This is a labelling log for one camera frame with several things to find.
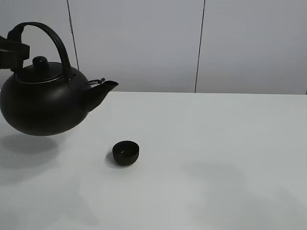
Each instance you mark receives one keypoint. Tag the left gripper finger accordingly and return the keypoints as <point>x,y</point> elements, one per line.
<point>13,54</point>

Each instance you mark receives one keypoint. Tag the black round teapot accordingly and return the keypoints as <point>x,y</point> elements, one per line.
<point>49,98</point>

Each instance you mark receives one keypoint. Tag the small black teacup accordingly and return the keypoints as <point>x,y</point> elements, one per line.
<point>125,152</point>

